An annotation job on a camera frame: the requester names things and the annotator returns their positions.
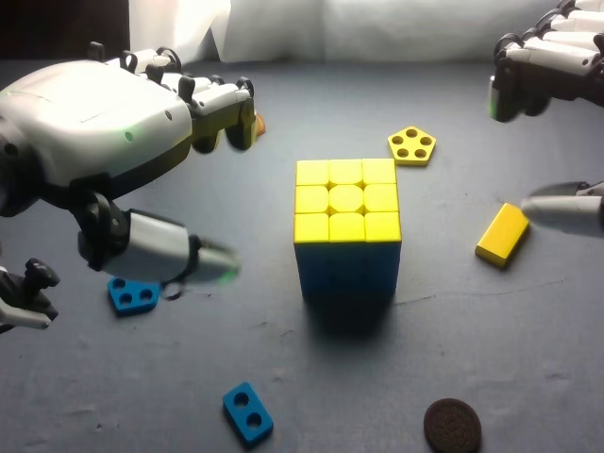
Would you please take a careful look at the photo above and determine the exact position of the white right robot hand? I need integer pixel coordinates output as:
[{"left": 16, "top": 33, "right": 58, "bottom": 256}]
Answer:
[{"left": 486, "top": 0, "right": 604, "bottom": 237}]

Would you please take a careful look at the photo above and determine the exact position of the multicolour magic cube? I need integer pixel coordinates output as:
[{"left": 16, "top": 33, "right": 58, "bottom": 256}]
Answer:
[{"left": 292, "top": 158, "right": 405, "bottom": 306}]

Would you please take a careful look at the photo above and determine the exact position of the yellow pentagon block with holes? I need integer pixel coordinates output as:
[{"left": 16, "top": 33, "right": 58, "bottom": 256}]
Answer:
[{"left": 387, "top": 126, "right": 438, "bottom": 167}]

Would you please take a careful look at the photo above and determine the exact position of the white backdrop sheet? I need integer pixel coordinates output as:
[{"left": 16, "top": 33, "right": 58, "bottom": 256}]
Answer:
[{"left": 129, "top": 0, "right": 567, "bottom": 65}]

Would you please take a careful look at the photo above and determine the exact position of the yellow rectangular block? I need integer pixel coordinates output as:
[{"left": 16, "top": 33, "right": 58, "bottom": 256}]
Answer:
[{"left": 474, "top": 202, "right": 530, "bottom": 271}]

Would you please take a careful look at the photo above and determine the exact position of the chocolate sandwich cookie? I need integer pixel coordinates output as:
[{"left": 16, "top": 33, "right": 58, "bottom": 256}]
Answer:
[{"left": 423, "top": 397, "right": 483, "bottom": 453}]

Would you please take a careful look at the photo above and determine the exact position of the blue two-hole block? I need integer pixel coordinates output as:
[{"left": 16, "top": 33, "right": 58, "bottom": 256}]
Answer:
[{"left": 222, "top": 380, "right": 276, "bottom": 448}]

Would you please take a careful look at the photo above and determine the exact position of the blue three-hole block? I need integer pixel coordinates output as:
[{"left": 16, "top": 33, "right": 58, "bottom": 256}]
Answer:
[{"left": 107, "top": 277, "right": 164, "bottom": 316}]

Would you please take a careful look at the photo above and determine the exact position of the grey table cloth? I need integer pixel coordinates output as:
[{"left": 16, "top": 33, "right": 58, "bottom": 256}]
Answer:
[{"left": 0, "top": 59, "right": 604, "bottom": 453}]

